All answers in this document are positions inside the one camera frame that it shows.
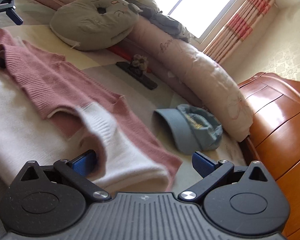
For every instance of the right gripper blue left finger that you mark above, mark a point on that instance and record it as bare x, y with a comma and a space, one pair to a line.
75, 173

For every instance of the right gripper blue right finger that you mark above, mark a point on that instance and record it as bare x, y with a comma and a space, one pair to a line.
213, 173

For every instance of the pink and white sweater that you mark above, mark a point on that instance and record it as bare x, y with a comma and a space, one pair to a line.
50, 110

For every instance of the blue baseball cap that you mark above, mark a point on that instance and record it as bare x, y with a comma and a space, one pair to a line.
193, 128

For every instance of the grey cat face cushion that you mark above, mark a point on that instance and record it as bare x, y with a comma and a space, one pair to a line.
88, 25

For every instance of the wooden headboard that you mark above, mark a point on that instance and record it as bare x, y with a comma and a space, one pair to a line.
275, 136

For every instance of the black phone with flower holder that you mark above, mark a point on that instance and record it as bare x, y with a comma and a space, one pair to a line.
137, 69

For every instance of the pink floral folded quilt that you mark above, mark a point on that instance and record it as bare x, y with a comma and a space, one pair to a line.
202, 81

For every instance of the folded grey-green cloth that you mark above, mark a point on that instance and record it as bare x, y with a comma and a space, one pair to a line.
166, 24

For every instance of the window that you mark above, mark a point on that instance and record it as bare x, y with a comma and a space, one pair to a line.
199, 17

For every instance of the pink floral curtain right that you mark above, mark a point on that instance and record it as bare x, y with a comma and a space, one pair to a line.
237, 29

